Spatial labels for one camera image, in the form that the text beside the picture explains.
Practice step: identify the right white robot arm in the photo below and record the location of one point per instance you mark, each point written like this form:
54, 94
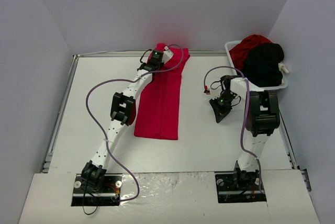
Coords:
261, 117

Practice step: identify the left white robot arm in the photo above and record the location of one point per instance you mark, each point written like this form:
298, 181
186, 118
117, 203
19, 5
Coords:
123, 114

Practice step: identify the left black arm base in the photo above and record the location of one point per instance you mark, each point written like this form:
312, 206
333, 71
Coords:
108, 195

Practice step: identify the white garment piece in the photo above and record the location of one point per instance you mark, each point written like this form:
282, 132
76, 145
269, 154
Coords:
283, 68

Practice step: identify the bright red t shirt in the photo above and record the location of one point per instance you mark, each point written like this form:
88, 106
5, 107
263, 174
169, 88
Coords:
158, 110

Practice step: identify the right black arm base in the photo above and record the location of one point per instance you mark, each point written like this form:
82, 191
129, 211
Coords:
228, 192

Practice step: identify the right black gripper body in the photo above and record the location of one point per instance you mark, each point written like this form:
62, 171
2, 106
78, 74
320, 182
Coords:
218, 106

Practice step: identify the dark red t shirt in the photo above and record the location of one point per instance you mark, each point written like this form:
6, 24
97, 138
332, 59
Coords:
240, 52

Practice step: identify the white plastic laundry basket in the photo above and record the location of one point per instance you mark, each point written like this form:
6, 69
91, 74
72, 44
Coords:
231, 44

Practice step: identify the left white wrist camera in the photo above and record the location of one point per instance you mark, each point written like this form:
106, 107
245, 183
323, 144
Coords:
167, 54

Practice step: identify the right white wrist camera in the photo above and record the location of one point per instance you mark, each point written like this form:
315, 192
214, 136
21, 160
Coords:
207, 90

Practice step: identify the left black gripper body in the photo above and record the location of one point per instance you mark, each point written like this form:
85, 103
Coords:
156, 58

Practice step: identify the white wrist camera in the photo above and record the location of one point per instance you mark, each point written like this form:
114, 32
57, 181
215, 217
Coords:
167, 54
207, 90

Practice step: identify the black t shirt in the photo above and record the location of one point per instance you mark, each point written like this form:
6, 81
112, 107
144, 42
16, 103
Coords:
261, 65

